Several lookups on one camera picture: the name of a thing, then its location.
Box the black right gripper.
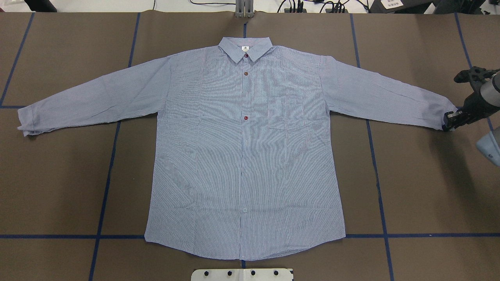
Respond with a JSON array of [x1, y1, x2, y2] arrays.
[[442, 90, 491, 132]]

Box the blue striped button shirt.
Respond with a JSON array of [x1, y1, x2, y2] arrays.
[[18, 37, 456, 260]]

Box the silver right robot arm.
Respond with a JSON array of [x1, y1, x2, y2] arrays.
[[442, 66, 500, 167]]

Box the black box with label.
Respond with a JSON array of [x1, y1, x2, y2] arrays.
[[368, 0, 433, 14]]

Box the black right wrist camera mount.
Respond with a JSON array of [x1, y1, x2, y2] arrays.
[[454, 66, 500, 94]]

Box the black cable bundle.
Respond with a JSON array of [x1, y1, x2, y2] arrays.
[[190, 0, 370, 14]]

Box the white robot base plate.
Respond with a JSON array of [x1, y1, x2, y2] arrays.
[[191, 268, 295, 281]]

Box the grey aluminium frame post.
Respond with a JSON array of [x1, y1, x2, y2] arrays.
[[235, 0, 255, 18]]

